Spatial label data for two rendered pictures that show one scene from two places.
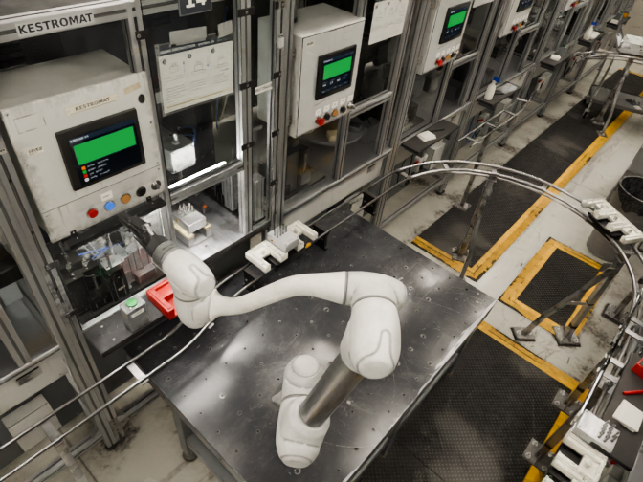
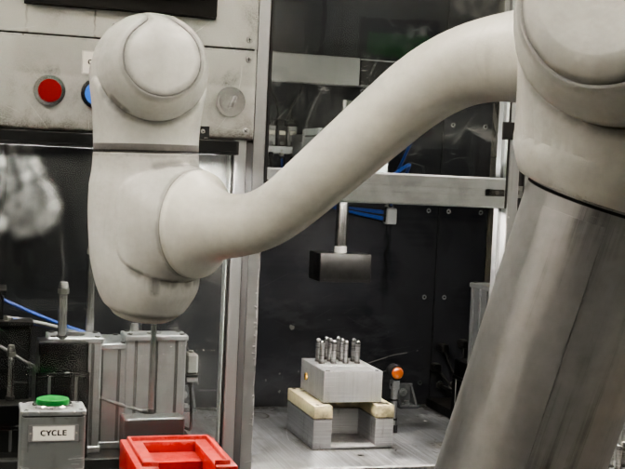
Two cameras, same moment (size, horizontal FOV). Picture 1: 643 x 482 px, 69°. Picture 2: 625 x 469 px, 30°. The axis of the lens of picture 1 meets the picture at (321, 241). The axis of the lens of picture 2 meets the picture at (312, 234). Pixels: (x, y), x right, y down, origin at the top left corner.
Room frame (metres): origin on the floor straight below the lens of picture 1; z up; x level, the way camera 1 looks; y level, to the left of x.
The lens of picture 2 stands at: (0.13, -0.42, 1.33)
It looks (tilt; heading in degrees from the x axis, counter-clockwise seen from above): 3 degrees down; 36
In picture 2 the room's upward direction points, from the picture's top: 3 degrees clockwise
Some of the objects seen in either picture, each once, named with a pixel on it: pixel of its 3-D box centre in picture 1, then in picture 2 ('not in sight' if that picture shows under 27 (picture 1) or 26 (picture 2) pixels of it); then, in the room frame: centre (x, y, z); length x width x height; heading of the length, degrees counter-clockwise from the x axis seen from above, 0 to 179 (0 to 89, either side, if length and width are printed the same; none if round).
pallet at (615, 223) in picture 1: (609, 223); not in sight; (2.27, -1.68, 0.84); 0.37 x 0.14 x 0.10; 21
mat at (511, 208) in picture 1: (573, 138); not in sight; (4.99, -2.70, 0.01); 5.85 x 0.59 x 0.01; 143
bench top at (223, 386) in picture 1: (326, 324); not in sight; (1.40, -0.08, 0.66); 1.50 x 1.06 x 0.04; 143
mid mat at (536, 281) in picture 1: (559, 284); not in sight; (2.56, -1.83, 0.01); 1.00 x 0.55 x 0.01; 143
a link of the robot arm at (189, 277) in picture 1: (190, 277); (150, 82); (0.93, 0.37, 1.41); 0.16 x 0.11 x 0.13; 53
